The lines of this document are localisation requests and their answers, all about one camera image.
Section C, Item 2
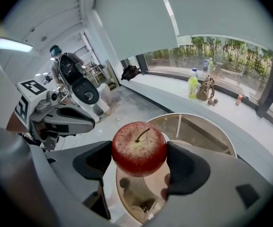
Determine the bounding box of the round glass table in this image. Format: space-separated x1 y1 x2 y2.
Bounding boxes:
115 113 238 225

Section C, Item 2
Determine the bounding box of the red apple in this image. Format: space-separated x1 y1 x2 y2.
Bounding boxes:
112 121 168 177

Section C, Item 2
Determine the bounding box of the dark framed window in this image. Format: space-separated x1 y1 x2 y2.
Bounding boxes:
121 35 273 127

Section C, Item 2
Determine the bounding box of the brown handbag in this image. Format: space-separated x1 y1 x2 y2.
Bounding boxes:
195 75 220 107

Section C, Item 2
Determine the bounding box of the yellow green drink bottle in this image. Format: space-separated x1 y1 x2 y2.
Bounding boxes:
187 68 199 100

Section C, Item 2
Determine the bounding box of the grey roller blind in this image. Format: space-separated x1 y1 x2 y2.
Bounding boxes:
93 0 180 59
155 0 273 55

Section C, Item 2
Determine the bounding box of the wooden board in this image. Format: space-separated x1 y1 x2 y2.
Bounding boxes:
105 59 121 91

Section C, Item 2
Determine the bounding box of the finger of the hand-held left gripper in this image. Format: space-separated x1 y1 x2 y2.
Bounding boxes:
145 140 273 227
41 140 118 227

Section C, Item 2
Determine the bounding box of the white window ledge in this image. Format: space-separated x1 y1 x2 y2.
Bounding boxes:
119 71 273 184

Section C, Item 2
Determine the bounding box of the ceiling light panel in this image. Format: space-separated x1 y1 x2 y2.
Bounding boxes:
0 37 34 53

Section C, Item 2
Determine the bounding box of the wooden rack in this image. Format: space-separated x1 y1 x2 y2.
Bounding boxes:
88 63 106 87

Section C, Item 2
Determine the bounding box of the black bag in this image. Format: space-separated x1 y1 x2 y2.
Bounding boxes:
121 64 141 81

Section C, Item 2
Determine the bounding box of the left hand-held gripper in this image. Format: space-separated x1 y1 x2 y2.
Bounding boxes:
14 79 62 151

